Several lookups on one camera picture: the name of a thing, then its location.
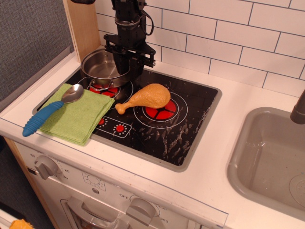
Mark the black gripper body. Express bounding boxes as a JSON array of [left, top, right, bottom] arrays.
[[104, 20, 156, 67]]

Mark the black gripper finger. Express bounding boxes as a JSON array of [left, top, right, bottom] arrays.
[[130, 56, 144, 80], [112, 52, 130, 75]]

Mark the stainless steel pot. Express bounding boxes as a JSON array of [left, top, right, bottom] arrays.
[[81, 49, 131, 92]]

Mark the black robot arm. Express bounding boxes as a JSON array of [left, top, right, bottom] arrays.
[[104, 0, 156, 80]]

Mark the black toy stove top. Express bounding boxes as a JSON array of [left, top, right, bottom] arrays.
[[32, 64, 223, 173]]

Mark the plastic chicken drumstick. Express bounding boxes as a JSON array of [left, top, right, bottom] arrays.
[[115, 83, 171, 115]]

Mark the green folded cloth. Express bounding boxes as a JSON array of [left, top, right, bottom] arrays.
[[40, 89, 115, 146]]

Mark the grey left oven knob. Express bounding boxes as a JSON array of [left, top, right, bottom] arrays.
[[34, 156, 59, 180]]

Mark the grey oven knob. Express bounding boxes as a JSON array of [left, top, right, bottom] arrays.
[[126, 198, 156, 226], [34, 156, 59, 180]]

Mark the grey right oven knob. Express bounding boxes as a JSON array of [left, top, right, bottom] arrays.
[[126, 198, 156, 226]]

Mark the white toy oven front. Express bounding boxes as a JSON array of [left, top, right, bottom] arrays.
[[16, 143, 212, 229]]

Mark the grey toy sink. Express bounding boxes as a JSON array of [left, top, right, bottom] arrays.
[[227, 107, 305, 220]]

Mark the grey faucet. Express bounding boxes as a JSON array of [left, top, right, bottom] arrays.
[[290, 91, 305, 125]]

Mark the orange yellow object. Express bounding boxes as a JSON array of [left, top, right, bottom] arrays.
[[9, 219, 34, 229]]

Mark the wooden side post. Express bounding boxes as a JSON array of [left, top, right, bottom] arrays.
[[63, 0, 101, 62]]

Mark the blue handled metal spoon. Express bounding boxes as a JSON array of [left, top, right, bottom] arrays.
[[22, 84, 84, 137]]

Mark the grey oven door handle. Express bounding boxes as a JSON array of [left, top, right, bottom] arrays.
[[67, 197, 118, 223]]

